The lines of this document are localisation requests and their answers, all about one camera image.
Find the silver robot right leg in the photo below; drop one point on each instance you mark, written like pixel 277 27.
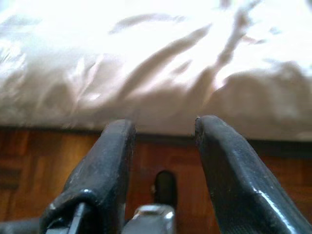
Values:
pixel 151 219

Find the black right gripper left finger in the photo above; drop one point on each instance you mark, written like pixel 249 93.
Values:
pixel 104 165

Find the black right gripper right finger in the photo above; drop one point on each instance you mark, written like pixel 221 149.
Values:
pixel 239 182

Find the bed with grey floral sheet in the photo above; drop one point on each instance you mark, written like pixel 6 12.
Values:
pixel 146 61

